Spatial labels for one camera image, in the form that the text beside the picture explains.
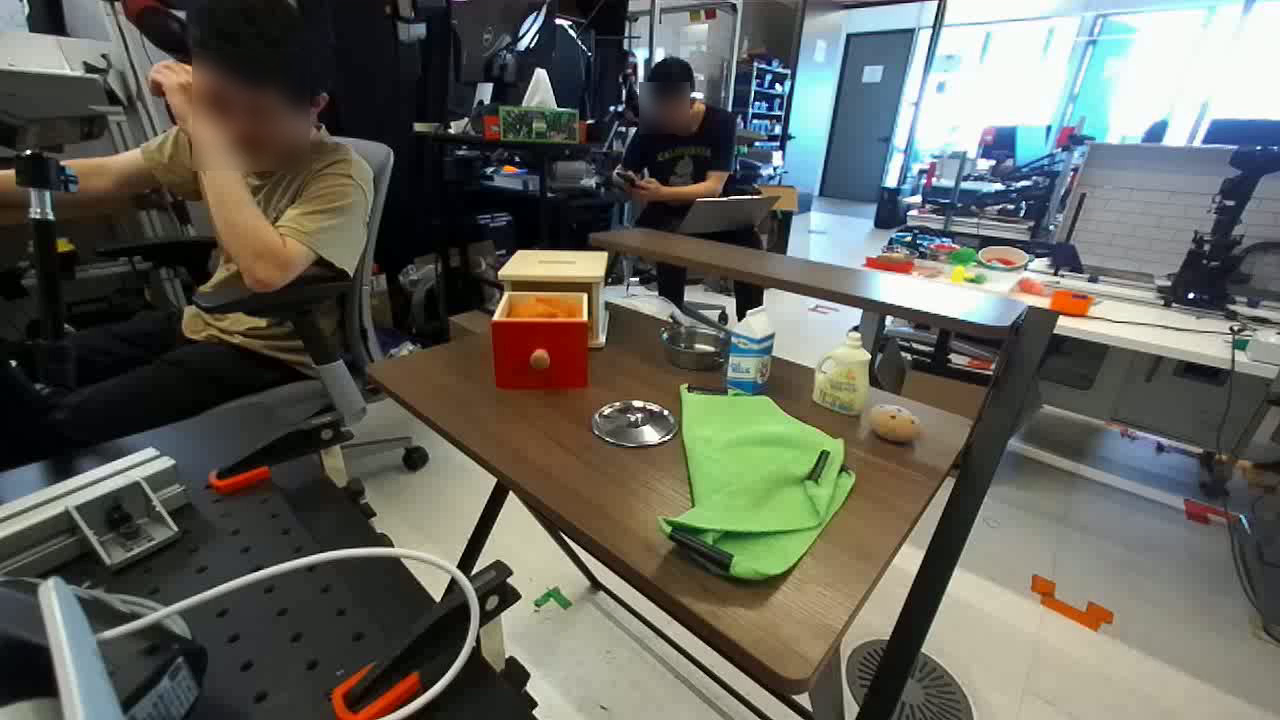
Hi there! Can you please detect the green cloth towel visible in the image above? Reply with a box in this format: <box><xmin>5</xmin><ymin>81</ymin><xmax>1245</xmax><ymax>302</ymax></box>
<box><xmin>659</xmin><ymin>383</ymin><xmax>860</xmax><ymax>583</ymax></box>

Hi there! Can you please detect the small metal bowl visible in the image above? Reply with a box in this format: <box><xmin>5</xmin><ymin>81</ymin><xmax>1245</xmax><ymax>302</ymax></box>
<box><xmin>659</xmin><ymin>318</ymin><xmax>731</xmax><ymax>377</ymax></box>

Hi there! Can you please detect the wooden drawer box red front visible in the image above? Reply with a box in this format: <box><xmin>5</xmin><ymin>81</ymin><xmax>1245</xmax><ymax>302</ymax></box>
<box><xmin>489</xmin><ymin>290</ymin><xmax>590</xmax><ymax>396</ymax></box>

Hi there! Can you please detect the plastic bottle blue label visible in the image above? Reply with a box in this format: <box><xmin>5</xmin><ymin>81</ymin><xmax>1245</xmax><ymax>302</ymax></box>
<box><xmin>725</xmin><ymin>306</ymin><xmax>778</xmax><ymax>400</ymax></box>

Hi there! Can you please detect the pale wooden box with slot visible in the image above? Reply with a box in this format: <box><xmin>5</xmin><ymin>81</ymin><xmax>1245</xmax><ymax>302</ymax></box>
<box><xmin>497</xmin><ymin>250</ymin><xmax>612</xmax><ymax>351</ymax></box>

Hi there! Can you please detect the grey laptop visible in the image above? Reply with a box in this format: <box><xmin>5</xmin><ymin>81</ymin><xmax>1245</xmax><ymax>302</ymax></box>
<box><xmin>670</xmin><ymin>191</ymin><xmax>777</xmax><ymax>239</ymax></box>

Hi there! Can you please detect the dark raised desk shelf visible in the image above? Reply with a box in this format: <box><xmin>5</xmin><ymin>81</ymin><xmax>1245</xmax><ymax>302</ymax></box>
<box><xmin>589</xmin><ymin>223</ymin><xmax>1057</xmax><ymax>337</ymax></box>

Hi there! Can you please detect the seated person in black shirt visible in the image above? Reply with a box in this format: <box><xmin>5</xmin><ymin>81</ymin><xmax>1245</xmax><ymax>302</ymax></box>
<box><xmin>612</xmin><ymin>52</ymin><xmax>777</xmax><ymax>318</ymax></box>

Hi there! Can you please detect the black shelf desk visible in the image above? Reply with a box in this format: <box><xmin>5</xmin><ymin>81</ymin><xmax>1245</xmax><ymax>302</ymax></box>
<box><xmin>409</xmin><ymin>121</ymin><xmax>641</xmax><ymax>318</ymax></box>

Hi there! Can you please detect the green tissue box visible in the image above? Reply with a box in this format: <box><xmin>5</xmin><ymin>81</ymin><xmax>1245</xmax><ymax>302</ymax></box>
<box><xmin>497</xmin><ymin>101</ymin><xmax>589</xmax><ymax>147</ymax></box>

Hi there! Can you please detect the beige potato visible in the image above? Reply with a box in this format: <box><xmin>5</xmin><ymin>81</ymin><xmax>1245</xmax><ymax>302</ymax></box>
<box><xmin>862</xmin><ymin>400</ymin><xmax>927</xmax><ymax>447</ymax></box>

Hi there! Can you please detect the grey office chair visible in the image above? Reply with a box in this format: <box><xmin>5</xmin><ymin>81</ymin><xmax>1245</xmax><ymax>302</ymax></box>
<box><xmin>190</xmin><ymin>135</ymin><xmax>430</xmax><ymax>496</ymax></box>

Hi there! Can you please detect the grey door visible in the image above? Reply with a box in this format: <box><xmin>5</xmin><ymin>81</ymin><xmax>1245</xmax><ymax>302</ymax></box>
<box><xmin>818</xmin><ymin>29</ymin><xmax>918</xmax><ymax>203</ymax></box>

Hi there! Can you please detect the person's leg and shoe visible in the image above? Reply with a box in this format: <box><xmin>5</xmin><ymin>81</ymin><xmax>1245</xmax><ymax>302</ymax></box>
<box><xmin>0</xmin><ymin>0</ymin><xmax>381</xmax><ymax>473</ymax></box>

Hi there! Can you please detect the black perforated base board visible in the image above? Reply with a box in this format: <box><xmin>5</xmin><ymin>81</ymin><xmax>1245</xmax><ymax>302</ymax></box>
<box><xmin>0</xmin><ymin>451</ymin><xmax>537</xmax><ymax>720</ymax></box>

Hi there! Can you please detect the white panel board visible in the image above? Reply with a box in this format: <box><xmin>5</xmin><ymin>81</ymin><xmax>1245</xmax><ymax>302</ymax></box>
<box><xmin>1068</xmin><ymin>141</ymin><xmax>1280</xmax><ymax>285</ymax></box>

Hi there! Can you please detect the black background robot stand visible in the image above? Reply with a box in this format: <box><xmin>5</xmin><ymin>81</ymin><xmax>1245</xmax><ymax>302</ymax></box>
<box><xmin>1164</xmin><ymin>147</ymin><xmax>1280</xmax><ymax>311</ymax></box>

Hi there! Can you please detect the black tripod stand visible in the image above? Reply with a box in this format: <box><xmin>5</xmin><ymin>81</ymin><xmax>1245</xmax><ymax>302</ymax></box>
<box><xmin>0</xmin><ymin>36</ymin><xmax>109</xmax><ymax>394</ymax></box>

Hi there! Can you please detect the white cable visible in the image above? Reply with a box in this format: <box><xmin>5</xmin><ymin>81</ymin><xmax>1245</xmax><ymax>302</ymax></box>
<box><xmin>91</xmin><ymin>545</ymin><xmax>485</xmax><ymax>720</ymax></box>

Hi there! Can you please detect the black metal table frame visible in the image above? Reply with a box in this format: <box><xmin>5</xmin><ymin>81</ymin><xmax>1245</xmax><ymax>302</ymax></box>
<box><xmin>455</xmin><ymin>310</ymin><xmax>1057</xmax><ymax>720</ymax></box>

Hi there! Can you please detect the orange clamp handle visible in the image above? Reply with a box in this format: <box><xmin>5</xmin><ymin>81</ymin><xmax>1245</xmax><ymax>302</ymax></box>
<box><xmin>329</xmin><ymin>662</ymin><xmax>427</xmax><ymax>720</ymax></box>
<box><xmin>202</xmin><ymin>459</ymin><xmax>274</xmax><ymax>500</ymax></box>

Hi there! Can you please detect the aluminium rail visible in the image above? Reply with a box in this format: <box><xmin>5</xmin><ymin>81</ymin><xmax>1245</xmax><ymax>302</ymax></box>
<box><xmin>0</xmin><ymin>447</ymin><xmax>183</xmax><ymax>578</ymax></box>

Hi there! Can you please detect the grey camera device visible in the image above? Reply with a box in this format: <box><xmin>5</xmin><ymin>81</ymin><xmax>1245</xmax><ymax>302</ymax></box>
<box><xmin>0</xmin><ymin>573</ymin><xmax>212</xmax><ymax>720</ymax></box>

